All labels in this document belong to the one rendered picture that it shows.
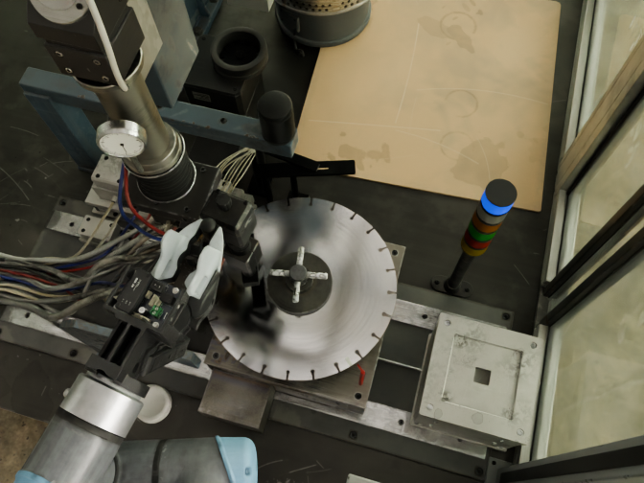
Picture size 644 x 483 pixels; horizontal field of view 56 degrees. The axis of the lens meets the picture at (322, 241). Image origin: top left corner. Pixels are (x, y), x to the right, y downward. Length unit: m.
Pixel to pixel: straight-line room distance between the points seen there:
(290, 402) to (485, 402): 0.36
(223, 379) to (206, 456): 0.43
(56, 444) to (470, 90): 1.17
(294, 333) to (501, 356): 0.35
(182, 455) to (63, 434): 0.14
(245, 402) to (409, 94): 0.79
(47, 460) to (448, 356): 0.66
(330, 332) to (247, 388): 0.21
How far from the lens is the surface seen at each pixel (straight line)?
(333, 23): 1.51
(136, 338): 0.66
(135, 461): 0.76
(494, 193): 0.91
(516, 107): 1.51
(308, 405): 1.19
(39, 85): 1.25
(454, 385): 1.07
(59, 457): 0.68
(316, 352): 1.01
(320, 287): 1.03
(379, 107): 1.46
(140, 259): 1.16
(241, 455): 0.73
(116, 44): 0.60
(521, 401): 1.09
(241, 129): 1.09
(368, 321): 1.03
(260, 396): 1.14
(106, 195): 1.33
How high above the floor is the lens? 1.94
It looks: 67 degrees down
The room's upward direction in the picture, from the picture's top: 3 degrees counter-clockwise
